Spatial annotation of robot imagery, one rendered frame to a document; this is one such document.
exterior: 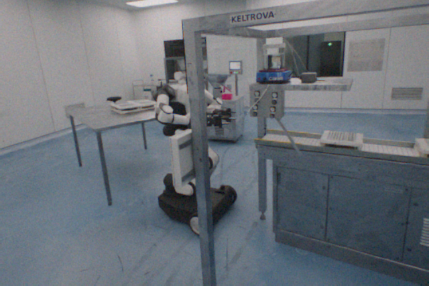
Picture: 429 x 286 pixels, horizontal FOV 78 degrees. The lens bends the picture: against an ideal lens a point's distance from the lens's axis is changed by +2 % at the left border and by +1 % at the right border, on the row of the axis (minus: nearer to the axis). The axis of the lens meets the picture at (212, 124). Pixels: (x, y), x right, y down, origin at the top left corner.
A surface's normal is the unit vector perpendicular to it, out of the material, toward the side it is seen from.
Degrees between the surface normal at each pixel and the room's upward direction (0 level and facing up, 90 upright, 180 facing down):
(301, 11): 90
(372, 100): 90
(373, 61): 90
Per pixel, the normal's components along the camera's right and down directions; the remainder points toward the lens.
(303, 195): -0.48, 0.24
